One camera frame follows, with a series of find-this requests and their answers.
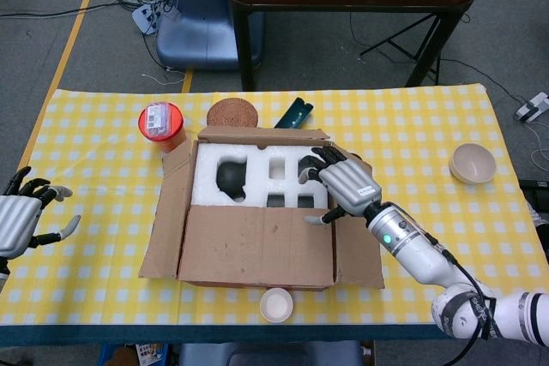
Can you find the white paper cup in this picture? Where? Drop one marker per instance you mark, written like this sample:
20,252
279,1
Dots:
276,307

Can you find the blue stool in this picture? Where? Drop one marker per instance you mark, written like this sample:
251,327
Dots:
274,353

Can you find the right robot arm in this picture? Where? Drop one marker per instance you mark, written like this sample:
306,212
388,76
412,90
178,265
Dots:
412,250

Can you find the orange plastic cup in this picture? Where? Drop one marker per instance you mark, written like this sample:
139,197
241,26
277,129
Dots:
176,139

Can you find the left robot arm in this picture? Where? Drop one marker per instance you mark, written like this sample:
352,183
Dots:
3,274

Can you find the white power strip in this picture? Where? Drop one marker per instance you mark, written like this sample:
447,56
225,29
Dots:
532,108
148,16

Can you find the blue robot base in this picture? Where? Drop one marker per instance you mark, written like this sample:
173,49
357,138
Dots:
201,36

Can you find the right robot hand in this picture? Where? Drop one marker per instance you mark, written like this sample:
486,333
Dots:
349,184

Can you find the black round object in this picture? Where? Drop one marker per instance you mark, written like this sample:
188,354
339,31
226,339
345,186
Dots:
229,177

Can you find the red cardboard box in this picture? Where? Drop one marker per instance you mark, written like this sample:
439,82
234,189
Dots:
257,246

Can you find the white foam insert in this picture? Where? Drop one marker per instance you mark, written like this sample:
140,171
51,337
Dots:
257,177

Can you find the clear plastic container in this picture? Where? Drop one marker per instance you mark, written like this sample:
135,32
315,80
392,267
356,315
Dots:
157,118

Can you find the round woven coaster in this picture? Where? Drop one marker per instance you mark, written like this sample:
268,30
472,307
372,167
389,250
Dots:
233,113

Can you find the colourful printed box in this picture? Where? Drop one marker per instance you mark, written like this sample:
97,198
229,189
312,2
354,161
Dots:
150,354

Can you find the yellow checked tablecloth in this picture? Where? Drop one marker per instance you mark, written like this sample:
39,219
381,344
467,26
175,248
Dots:
429,117

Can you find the beige bowl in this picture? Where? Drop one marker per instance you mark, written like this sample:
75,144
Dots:
472,165

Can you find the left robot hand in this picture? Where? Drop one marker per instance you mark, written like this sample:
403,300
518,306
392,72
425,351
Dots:
17,224

